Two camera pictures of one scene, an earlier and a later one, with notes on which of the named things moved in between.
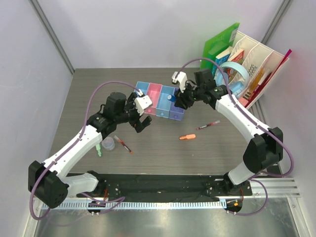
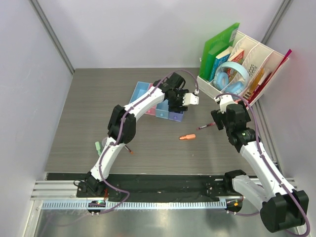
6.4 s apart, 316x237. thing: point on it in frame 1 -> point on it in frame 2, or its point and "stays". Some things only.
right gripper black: [182, 100] -> [219, 118]
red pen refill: [212, 123] stays
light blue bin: [164, 104] stays
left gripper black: [137, 123] -> [179, 107]
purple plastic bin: [176, 113] stays
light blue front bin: [143, 86] stays
